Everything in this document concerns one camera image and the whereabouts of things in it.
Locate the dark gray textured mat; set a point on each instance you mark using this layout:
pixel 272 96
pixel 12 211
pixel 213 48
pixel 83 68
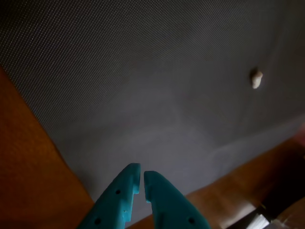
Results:
pixel 143 95

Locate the small white tooth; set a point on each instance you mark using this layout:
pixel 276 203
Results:
pixel 256 78

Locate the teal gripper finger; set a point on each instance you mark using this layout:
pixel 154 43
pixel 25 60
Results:
pixel 112 202
pixel 166 202

